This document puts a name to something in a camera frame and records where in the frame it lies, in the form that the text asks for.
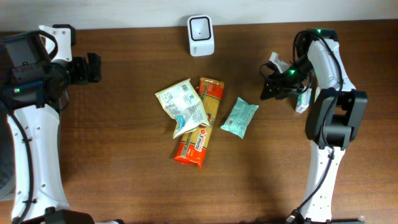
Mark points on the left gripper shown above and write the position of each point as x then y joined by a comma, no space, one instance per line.
84,74

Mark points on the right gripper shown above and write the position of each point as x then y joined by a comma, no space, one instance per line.
281,87

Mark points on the small teal tissue pack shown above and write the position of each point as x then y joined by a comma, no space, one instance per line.
303,101

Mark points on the teal wet wipes pack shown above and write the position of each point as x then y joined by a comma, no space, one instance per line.
239,118

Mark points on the white snack bag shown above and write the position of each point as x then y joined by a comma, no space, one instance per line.
183,104

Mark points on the orange spaghetti package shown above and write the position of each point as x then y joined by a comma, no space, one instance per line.
193,146

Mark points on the white tube with cork cap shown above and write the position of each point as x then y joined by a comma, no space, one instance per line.
317,92

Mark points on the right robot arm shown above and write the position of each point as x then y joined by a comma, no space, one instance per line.
333,121

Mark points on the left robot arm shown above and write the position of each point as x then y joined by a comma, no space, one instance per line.
36,69

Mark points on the grey plastic mesh basket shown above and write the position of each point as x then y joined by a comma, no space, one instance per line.
8,181

